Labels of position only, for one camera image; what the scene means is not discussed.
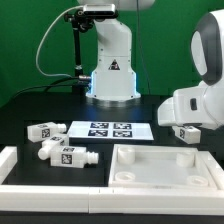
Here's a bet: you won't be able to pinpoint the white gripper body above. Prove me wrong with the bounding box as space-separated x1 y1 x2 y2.
157 87 209 126

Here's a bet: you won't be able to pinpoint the white square tabletop panel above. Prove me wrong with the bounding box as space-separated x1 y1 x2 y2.
108 144 218 190

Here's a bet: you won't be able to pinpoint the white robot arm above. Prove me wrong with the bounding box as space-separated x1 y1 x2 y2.
77 0 224 130

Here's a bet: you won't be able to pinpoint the white tag sheet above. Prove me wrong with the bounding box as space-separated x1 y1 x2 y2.
68 121 154 140

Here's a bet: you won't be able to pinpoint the white U-shaped obstacle fence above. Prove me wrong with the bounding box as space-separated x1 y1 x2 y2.
0 146 224 215

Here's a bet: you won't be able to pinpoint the black base cables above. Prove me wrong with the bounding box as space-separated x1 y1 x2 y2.
0 77 91 108

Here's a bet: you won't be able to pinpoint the black camera on pole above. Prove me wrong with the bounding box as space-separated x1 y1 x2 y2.
83 4 116 18

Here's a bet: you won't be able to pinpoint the black camera pole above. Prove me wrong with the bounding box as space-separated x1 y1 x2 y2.
64 13 85 97

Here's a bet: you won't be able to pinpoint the grey camera cable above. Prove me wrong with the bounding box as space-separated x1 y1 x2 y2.
35 4 84 79

